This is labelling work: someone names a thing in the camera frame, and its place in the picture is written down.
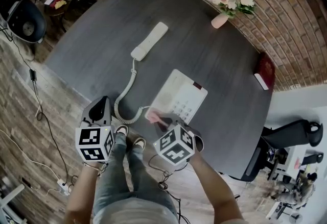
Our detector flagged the white coiled phone cord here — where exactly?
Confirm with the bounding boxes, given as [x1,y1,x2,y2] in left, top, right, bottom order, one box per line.
[113,58,152,125]

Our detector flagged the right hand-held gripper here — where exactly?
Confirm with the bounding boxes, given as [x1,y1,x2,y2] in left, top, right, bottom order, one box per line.
[153,114,205,167]

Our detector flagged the pink vase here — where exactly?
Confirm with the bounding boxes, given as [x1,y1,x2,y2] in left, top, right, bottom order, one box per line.
[211,13,229,30]

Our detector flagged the white desk phone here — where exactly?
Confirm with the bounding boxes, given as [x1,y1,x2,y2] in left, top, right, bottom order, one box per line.
[144,69,208,125]

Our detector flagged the black and white chair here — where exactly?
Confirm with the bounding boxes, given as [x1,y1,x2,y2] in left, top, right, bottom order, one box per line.
[6,0,48,44]

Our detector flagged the person's blue jeans legs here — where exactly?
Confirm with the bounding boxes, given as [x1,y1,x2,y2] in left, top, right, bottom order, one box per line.
[93,133,179,218]

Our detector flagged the person's left forearm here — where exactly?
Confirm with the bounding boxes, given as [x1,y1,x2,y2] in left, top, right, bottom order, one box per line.
[63,161,108,224]

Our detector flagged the pink cloth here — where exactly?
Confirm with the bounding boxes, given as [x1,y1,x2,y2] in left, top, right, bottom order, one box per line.
[147,111,164,124]

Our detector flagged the person's right shoe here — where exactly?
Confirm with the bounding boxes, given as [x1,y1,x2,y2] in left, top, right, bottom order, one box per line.
[132,137,147,150]

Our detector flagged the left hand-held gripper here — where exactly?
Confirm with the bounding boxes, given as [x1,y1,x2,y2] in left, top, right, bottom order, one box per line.
[75,95,116,163]

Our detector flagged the white power strip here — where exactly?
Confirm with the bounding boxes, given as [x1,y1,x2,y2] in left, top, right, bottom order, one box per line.
[57,178,71,196]

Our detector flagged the person's grey shirt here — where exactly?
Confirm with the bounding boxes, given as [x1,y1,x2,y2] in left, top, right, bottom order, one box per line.
[92,196,179,224]

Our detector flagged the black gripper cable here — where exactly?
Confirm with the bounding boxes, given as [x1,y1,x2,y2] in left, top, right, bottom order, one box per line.
[147,154,191,224]

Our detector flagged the red book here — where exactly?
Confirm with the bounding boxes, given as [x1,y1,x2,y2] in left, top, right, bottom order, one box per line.
[253,52,276,91]

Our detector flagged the black mesh office chair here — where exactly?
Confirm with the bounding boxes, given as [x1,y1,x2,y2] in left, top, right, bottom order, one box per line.
[244,119,324,183]

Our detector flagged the black floor cable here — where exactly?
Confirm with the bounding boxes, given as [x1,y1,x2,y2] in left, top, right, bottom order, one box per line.
[0,23,79,188]

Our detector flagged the white floor cable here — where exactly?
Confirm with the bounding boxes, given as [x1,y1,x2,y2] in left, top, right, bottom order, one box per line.
[0,128,62,195]

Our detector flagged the person's right forearm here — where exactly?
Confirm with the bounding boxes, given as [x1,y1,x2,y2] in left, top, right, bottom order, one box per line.
[189,151,244,224]

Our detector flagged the person's left shoe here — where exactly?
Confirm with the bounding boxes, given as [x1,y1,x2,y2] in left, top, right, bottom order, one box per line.
[115,125,129,137]

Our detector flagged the person's shoe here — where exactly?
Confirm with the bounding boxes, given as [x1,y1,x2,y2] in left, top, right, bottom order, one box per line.
[132,137,147,150]
[115,125,129,137]

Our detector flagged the white desk phone handset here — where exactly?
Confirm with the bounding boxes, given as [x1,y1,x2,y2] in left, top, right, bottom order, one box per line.
[130,21,169,62]

